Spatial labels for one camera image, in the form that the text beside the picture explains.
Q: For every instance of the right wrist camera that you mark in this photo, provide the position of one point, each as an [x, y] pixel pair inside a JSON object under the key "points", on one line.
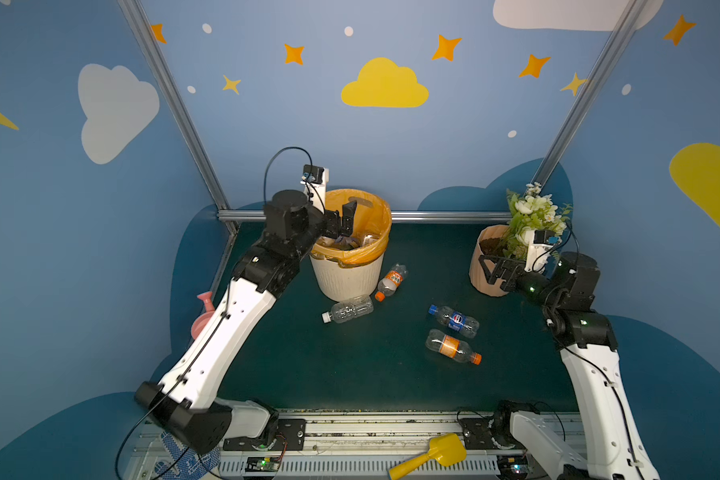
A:
{"points": [[539, 245]]}

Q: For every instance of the orange bin liner bag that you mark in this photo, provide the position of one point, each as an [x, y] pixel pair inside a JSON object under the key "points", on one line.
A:
{"points": [[371, 230]]}

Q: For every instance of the yellow toy shovel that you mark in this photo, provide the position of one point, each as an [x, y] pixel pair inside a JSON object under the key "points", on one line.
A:
{"points": [[446, 450]]}

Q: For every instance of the right aluminium frame post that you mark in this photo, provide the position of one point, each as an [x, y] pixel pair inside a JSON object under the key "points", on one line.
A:
{"points": [[616, 44]]}

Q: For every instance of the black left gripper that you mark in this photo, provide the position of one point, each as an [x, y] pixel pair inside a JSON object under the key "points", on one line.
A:
{"points": [[336, 221]]}

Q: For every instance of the pink watering can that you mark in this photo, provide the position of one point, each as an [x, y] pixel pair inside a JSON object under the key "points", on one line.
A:
{"points": [[202, 320]]}

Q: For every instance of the left aluminium frame post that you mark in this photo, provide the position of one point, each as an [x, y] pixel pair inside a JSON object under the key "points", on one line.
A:
{"points": [[138, 23]]}

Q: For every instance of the clear bottle orange label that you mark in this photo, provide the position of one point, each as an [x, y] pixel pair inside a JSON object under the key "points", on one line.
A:
{"points": [[389, 284]]}

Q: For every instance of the clear bottle white cap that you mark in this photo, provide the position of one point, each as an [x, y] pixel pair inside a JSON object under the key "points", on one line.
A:
{"points": [[347, 310]]}

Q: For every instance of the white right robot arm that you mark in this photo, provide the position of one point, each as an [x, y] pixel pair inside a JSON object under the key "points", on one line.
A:
{"points": [[588, 348]]}

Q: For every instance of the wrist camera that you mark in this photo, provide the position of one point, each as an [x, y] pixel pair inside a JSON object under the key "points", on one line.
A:
{"points": [[314, 175], [539, 245]]}

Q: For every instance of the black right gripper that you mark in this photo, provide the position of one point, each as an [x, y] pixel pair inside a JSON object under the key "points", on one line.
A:
{"points": [[513, 279]]}

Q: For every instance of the aluminium back frame rail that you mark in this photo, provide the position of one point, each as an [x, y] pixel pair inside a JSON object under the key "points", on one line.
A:
{"points": [[424, 217]]}

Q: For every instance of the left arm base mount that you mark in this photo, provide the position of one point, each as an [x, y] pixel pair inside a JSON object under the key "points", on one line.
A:
{"points": [[287, 433]]}

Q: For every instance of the pink ribbed flower pot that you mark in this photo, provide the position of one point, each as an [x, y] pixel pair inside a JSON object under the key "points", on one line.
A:
{"points": [[476, 272]]}

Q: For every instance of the pepsi bottle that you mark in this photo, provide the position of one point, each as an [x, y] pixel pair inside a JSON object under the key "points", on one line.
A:
{"points": [[458, 322]]}

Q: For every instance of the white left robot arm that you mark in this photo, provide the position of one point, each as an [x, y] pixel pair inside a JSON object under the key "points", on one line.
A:
{"points": [[184, 402]]}

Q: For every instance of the white ribbed trash bin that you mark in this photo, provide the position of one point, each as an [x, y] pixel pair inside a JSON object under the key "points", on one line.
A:
{"points": [[340, 283]]}

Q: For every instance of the orange band bottle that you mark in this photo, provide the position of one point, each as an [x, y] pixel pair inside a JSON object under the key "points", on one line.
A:
{"points": [[451, 347]]}

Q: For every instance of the aluminium frame post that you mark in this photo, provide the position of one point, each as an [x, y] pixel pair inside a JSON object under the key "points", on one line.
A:
{"points": [[138, 23], [616, 44]]}

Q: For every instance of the artificial white flower plant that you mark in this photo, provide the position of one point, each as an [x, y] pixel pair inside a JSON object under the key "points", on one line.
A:
{"points": [[531, 210]]}

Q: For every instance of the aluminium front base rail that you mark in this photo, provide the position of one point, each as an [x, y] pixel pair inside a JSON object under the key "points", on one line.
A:
{"points": [[347, 445]]}

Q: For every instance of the blue white knit glove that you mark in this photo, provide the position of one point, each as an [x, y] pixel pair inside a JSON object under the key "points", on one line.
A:
{"points": [[185, 463]]}

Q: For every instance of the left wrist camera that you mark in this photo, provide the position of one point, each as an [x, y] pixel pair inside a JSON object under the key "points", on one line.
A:
{"points": [[314, 175]]}

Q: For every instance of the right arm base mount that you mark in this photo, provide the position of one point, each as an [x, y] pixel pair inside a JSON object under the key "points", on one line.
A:
{"points": [[477, 434]]}

